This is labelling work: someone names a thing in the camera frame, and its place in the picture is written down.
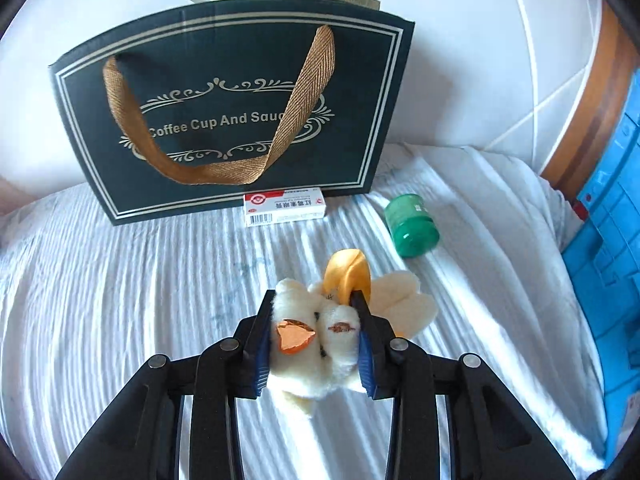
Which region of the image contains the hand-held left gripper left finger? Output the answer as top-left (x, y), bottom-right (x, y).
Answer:
top-left (47, 292), bottom-right (276, 480)

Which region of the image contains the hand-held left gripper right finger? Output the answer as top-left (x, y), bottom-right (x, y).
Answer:
top-left (350, 290), bottom-right (576, 480)

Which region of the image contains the white plush duck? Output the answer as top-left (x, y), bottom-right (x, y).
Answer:
top-left (270, 247), bottom-right (438, 418)

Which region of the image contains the blue plastic crate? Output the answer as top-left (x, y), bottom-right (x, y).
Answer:
top-left (561, 67), bottom-right (640, 471)

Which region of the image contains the green plastic jar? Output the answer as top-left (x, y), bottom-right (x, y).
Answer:
top-left (384, 193), bottom-right (440, 259)

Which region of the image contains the light blue bed sheet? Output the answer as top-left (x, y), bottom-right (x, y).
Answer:
top-left (0, 142), bottom-right (608, 480)

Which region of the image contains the red and white medicine box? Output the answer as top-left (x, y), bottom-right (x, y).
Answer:
top-left (242, 187), bottom-right (327, 228)

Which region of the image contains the dark green gift bag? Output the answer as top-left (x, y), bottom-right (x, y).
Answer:
top-left (48, 0), bottom-right (417, 226)

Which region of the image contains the wooden headboard frame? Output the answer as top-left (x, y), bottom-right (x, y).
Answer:
top-left (540, 0), bottom-right (640, 196)

